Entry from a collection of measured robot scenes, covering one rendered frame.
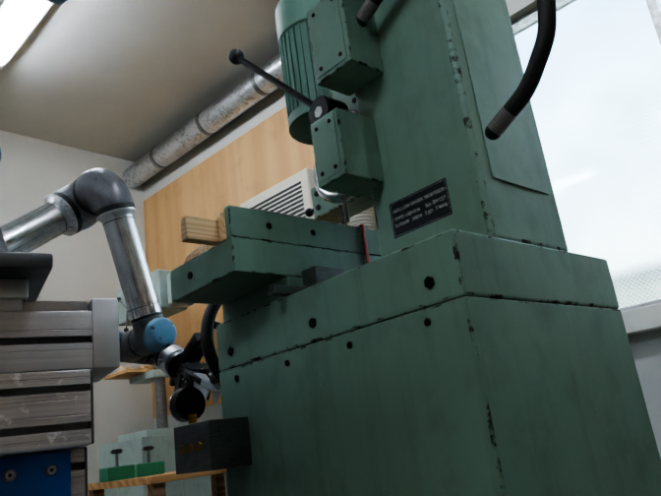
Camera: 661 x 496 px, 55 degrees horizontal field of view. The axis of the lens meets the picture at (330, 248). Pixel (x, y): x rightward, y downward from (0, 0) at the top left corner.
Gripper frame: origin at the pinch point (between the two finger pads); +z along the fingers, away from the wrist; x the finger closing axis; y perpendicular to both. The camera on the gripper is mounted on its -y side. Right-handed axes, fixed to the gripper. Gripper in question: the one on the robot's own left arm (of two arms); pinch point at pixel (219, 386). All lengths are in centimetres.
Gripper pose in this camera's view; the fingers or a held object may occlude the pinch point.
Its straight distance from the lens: 150.4
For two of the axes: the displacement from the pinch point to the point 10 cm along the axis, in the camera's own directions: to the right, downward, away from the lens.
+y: -2.2, 9.7, 1.0
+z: 6.3, 2.2, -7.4
